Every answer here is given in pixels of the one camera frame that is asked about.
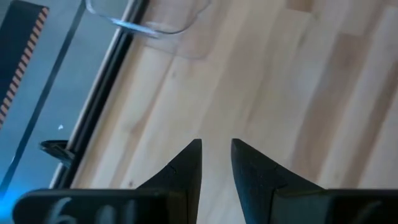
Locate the clear plastic basket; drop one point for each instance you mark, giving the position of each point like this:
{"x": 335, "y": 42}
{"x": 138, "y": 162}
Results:
{"x": 136, "y": 27}

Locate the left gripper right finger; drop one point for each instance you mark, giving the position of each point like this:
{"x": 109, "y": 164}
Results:
{"x": 264, "y": 193}

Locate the white paper scrap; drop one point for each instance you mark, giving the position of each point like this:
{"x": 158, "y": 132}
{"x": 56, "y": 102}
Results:
{"x": 60, "y": 127}

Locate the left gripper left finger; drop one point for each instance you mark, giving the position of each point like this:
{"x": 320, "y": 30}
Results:
{"x": 174, "y": 193}

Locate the black hazard-striped floor mat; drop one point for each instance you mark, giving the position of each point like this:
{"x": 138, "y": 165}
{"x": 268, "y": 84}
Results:
{"x": 15, "y": 37}

